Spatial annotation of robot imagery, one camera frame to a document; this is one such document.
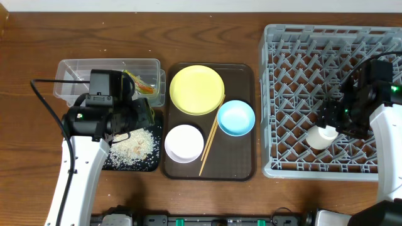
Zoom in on green orange snack wrapper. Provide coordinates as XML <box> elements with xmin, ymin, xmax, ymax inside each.
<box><xmin>123</xmin><ymin>70</ymin><xmax>155</xmax><ymax>95</ymax></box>

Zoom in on pile of white rice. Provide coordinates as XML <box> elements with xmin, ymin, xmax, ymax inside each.
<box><xmin>108</xmin><ymin>127</ymin><xmax>161</xmax><ymax>170</ymax></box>

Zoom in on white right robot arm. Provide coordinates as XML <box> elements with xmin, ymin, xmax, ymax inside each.
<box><xmin>314</xmin><ymin>80</ymin><xmax>401</xmax><ymax>225</ymax></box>

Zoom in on grey dishwasher rack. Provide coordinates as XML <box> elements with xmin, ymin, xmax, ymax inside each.
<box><xmin>259</xmin><ymin>24</ymin><xmax>401</xmax><ymax>181</ymax></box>

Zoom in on black plastic tray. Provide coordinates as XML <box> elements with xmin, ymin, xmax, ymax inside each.
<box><xmin>102</xmin><ymin>109</ymin><xmax>163</xmax><ymax>172</ymax></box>

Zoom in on wooden chopstick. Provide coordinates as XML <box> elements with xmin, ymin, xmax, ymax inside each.
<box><xmin>201</xmin><ymin>95</ymin><xmax>225</xmax><ymax>161</ymax></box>
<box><xmin>198</xmin><ymin>94</ymin><xmax>226</xmax><ymax>177</ymax></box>

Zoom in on clear plastic bin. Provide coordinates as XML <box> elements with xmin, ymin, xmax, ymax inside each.
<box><xmin>56</xmin><ymin>58</ymin><xmax>166</xmax><ymax>107</ymax></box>

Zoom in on right wooden chopstick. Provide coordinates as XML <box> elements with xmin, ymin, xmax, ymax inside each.
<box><xmin>198</xmin><ymin>94</ymin><xmax>226</xmax><ymax>177</ymax></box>

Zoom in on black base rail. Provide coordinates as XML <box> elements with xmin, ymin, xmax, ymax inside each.
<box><xmin>89</xmin><ymin>206</ymin><xmax>315</xmax><ymax>226</ymax></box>

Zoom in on light blue bowl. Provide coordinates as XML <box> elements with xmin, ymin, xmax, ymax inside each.
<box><xmin>217</xmin><ymin>100</ymin><xmax>256</xmax><ymax>137</ymax></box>

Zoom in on left wooden chopstick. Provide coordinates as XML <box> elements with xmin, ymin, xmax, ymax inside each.
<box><xmin>201</xmin><ymin>95</ymin><xmax>225</xmax><ymax>161</ymax></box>

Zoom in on white bowl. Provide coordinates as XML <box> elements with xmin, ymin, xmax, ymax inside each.
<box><xmin>164</xmin><ymin>124</ymin><xmax>204</xmax><ymax>163</ymax></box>

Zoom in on yellow plate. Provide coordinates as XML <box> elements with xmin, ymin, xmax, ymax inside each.
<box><xmin>170</xmin><ymin>65</ymin><xmax>225</xmax><ymax>116</ymax></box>

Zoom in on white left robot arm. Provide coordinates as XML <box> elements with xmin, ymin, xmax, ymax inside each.
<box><xmin>45</xmin><ymin>98</ymin><xmax>155</xmax><ymax>225</ymax></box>

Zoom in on dark brown serving tray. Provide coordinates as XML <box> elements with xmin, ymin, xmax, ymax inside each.
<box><xmin>161</xmin><ymin>63</ymin><xmax>256</xmax><ymax>181</ymax></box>

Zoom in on white green cup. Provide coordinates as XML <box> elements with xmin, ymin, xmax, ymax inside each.
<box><xmin>306</xmin><ymin>126</ymin><xmax>339</xmax><ymax>150</ymax></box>

